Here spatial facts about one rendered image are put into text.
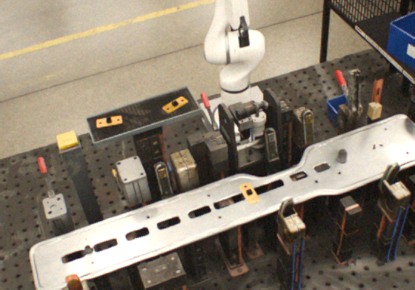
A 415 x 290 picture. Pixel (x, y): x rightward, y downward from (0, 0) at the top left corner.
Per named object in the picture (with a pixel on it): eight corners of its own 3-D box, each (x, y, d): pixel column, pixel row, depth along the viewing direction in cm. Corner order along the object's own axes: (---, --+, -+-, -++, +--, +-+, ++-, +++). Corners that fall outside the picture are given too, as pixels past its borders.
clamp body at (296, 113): (294, 198, 214) (298, 127, 189) (281, 177, 222) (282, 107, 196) (316, 190, 216) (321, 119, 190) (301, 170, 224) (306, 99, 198)
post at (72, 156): (90, 234, 209) (58, 153, 178) (85, 219, 214) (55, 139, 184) (109, 228, 211) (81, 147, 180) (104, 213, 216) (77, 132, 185)
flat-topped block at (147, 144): (152, 213, 214) (132, 129, 183) (146, 199, 220) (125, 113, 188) (176, 205, 216) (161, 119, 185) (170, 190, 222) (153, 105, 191)
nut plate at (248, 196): (260, 200, 177) (260, 198, 176) (249, 205, 176) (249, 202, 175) (249, 182, 182) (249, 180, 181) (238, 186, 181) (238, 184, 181)
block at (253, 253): (250, 260, 196) (247, 210, 176) (235, 233, 205) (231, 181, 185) (264, 255, 197) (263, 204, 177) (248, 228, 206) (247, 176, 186)
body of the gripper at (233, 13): (217, -19, 158) (221, 15, 166) (227, -2, 151) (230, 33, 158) (242, -25, 159) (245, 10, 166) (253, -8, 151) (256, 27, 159)
